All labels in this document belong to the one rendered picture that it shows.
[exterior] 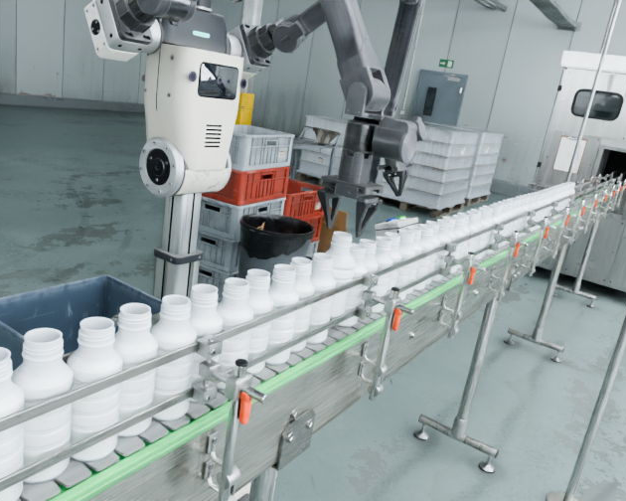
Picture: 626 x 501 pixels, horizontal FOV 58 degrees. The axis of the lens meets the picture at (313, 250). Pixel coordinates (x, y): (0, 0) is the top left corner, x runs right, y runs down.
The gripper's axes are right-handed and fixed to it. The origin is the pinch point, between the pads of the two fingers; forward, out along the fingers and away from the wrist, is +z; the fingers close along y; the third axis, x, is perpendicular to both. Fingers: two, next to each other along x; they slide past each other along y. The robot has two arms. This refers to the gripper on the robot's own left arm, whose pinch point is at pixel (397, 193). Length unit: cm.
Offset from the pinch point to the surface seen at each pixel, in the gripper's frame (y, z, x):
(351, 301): -62, 19, -16
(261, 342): -90, 19, -16
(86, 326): -119, 8, -16
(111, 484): -120, 27, -17
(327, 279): -73, 12, -19
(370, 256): -54, 11, -18
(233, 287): -97, 9, -19
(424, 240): -25.7, 11.9, -17.8
